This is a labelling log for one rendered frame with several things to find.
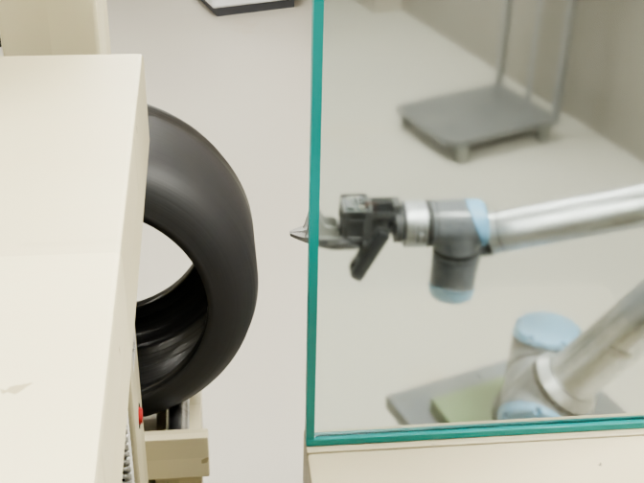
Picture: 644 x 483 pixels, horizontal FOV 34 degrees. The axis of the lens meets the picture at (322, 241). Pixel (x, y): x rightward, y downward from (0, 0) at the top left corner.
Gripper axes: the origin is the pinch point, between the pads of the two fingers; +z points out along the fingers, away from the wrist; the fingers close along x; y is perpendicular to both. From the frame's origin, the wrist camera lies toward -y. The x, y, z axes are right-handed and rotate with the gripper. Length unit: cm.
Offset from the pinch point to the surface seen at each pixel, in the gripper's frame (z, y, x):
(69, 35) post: 33, 55, 38
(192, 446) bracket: 21.1, -28.6, 25.5
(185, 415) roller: 22.4, -29.9, 15.2
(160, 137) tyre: 24.3, 24.2, 5.3
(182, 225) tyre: 20.9, 14.0, 18.4
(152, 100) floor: 45, -121, -344
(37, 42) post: 38, 54, 38
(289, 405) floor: -7, -121, -95
